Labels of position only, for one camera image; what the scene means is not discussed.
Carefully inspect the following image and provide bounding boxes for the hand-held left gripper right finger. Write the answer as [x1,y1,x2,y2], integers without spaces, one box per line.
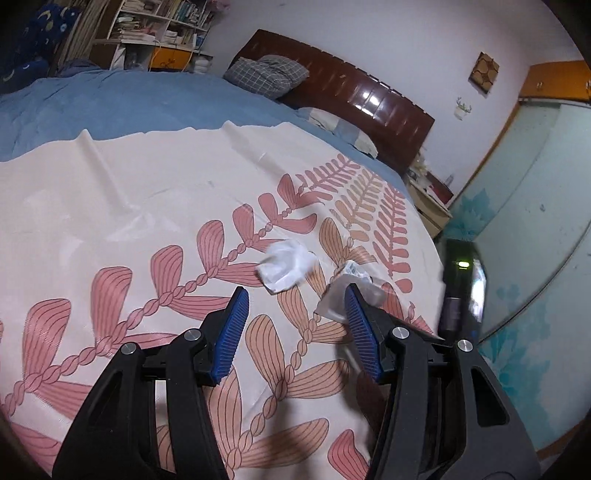
[344,283,542,480]

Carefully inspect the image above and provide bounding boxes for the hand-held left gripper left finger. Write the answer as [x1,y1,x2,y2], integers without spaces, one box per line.
[52,286,250,480]

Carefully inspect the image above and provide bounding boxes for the white plastic cup wrapper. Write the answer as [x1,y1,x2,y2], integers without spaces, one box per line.
[257,239,319,295]

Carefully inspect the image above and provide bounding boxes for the light wooden nightstand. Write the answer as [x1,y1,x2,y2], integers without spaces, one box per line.
[406,178,453,240]

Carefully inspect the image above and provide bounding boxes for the red box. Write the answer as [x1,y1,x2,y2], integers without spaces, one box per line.
[427,173,455,204]

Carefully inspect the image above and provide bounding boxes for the frosted floral wardrobe door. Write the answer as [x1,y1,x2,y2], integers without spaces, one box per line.
[445,102,591,450]

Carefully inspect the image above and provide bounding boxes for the leaf-print cream bed cloth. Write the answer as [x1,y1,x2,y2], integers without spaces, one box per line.
[0,121,446,480]

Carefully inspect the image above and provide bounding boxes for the blue and cream striped pillow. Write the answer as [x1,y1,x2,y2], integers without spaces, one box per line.
[298,107,378,158]

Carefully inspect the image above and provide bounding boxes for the dark red wooden headboard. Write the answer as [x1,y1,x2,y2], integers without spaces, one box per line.
[229,29,435,176]

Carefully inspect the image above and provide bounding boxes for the blue bed sheet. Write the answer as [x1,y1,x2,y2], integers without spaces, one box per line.
[0,69,409,195]

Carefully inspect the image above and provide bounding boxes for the grey checked pillow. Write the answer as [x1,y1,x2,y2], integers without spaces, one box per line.
[224,54,309,99]

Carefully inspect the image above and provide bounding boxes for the grey crumpled cloth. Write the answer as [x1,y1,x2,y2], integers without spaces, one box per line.
[59,59,101,77]

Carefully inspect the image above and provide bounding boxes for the white bookshelf with books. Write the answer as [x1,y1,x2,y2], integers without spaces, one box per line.
[90,0,215,72]

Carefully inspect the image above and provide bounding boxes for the beige curtain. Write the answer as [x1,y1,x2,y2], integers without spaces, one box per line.
[51,0,125,75]

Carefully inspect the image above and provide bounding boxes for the navy moon-print cloth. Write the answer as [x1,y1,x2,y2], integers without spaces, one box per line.
[0,0,81,93]

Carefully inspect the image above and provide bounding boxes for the brown square wall picture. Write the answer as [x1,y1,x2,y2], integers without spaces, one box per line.
[468,52,500,95]

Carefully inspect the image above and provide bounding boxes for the orange wall cabinets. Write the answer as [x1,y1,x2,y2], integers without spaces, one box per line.
[518,60,591,103]

